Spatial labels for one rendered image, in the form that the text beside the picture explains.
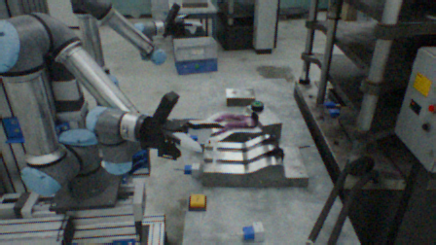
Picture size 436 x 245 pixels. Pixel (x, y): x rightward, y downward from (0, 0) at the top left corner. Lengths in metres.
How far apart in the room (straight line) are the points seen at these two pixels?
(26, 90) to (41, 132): 0.13
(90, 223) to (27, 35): 0.74
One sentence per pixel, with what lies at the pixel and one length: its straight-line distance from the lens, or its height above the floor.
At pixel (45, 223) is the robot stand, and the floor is 0.96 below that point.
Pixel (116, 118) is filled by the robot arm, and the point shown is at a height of 1.47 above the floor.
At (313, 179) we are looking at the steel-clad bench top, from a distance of 1.80.
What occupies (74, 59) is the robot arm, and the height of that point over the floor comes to 1.56.
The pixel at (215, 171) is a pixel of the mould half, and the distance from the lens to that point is 1.64.
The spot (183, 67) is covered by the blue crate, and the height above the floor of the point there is 0.11.
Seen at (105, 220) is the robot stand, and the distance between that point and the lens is 1.43.
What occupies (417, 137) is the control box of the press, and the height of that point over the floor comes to 1.15.
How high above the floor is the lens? 1.89
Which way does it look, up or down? 29 degrees down
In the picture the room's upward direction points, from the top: straight up
